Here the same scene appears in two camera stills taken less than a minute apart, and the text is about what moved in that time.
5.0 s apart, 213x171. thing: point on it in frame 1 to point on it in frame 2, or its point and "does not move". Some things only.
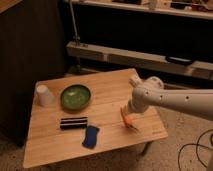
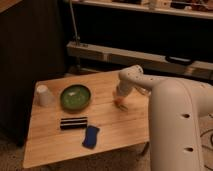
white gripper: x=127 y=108 to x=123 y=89
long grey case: x=152 y=61 does not move
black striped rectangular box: x=70 y=123 does not move
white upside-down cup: x=43 y=95 does not move
